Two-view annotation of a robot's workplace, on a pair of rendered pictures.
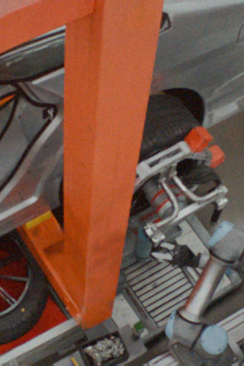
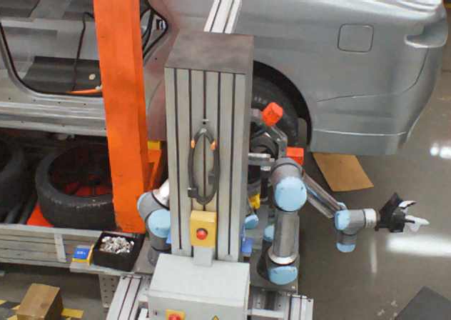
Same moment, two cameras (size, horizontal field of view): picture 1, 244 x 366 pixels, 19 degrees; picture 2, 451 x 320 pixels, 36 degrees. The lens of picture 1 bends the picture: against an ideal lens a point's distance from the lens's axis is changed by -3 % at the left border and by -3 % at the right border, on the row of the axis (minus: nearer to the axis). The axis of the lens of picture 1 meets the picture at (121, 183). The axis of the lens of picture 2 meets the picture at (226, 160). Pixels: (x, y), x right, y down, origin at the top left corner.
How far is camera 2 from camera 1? 2.35 m
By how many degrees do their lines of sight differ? 36
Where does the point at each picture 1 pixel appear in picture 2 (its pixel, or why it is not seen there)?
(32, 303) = (104, 201)
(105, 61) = not seen: outside the picture
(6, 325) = (72, 202)
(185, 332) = (146, 206)
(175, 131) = (255, 98)
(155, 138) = not seen: hidden behind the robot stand
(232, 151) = (376, 240)
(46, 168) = (157, 86)
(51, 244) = not seen: hidden behind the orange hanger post
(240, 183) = (362, 262)
